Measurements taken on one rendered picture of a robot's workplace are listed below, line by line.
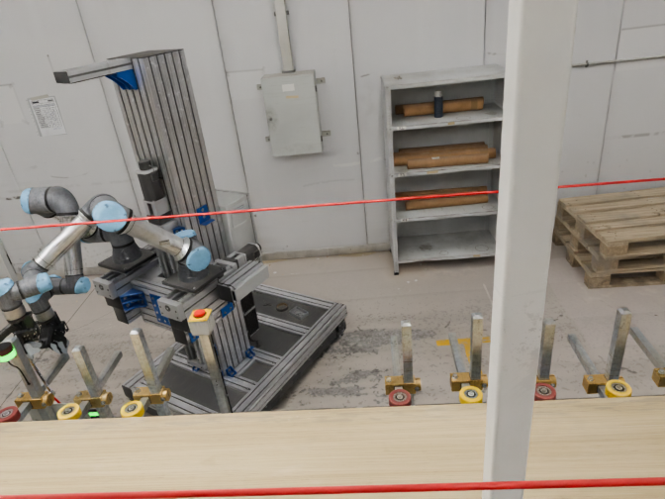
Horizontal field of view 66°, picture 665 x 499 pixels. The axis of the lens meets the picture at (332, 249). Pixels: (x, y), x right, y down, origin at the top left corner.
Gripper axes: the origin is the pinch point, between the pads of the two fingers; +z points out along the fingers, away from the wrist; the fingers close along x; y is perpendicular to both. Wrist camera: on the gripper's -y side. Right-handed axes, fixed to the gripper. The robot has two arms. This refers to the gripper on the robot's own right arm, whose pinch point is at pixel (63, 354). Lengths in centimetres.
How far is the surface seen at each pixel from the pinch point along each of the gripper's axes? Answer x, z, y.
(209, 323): -84, -30, -39
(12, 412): -0.4, -6.6, -41.4
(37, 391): -4.8, -5.9, -30.6
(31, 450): -17, -5, -61
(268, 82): -101, -68, 204
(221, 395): -79, 5, -38
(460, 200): -234, 47, 186
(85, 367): -29.8, -15.4, -33.2
